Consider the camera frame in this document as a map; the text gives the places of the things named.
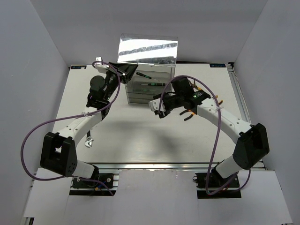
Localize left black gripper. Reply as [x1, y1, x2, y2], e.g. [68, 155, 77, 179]
[103, 61, 138, 101]

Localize green black screwdriver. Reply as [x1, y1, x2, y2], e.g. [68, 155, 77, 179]
[136, 72, 159, 82]
[133, 88, 153, 92]
[140, 82, 166, 87]

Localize yellow handled needle-nose pliers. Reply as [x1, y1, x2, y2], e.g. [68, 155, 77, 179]
[191, 79, 224, 104]

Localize clear hinged cabinet lid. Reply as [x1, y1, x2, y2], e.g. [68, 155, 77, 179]
[117, 34, 178, 67]

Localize clear plastic drawer cabinet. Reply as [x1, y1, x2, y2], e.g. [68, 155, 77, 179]
[117, 34, 178, 104]

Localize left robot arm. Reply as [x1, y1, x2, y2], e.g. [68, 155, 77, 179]
[40, 60, 138, 187]

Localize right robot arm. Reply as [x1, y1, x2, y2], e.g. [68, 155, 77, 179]
[149, 76, 270, 187]

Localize left blue label sticker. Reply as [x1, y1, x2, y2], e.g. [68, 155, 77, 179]
[70, 65, 87, 69]

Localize blue label sticker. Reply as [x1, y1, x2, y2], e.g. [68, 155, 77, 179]
[70, 65, 87, 69]
[209, 63, 226, 68]

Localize right blue label sticker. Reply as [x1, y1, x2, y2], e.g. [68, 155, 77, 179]
[209, 63, 226, 68]

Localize silver adjustable wrench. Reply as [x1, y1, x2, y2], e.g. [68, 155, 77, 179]
[84, 131, 94, 148]

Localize orange handled pliers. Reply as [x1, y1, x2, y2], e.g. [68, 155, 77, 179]
[179, 110, 196, 121]

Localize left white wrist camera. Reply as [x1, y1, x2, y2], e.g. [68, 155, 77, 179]
[92, 57, 109, 73]

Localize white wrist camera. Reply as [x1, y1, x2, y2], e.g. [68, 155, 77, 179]
[149, 98, 166, 112]
[92, 57, 109, 73]

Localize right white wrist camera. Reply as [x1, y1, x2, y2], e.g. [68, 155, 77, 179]
[149, 98, 166, 112]

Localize right aluminium rail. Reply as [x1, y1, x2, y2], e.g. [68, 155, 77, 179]
[226, 63, 270, 170]

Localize aluminium rail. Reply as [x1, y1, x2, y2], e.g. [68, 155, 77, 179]
[226, 63, 270, 170]
[92, 162, 209, 170]

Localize front aluminium rail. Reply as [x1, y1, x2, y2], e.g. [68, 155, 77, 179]
[92, 162, 209, 170]

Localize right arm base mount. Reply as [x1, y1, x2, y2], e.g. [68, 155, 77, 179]
[193, 172, 241, 199]

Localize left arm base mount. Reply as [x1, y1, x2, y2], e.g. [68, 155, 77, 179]
[69, 173, 119, 196]

